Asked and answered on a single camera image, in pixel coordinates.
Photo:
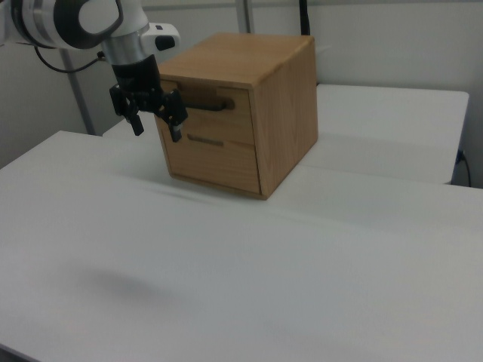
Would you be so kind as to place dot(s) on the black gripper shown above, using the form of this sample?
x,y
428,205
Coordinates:
x,y
136,77

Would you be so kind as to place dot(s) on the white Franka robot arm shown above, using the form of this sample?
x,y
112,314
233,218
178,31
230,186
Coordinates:
x,y
94,15

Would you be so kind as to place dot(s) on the wooden drawer cabinet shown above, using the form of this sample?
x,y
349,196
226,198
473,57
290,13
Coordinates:
x,y
287,124

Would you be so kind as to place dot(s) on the grey partition post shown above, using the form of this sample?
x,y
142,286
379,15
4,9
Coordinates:
x,y
77,94

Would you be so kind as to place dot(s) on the black camera stand pole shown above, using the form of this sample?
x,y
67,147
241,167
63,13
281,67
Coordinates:
x,y
305,17

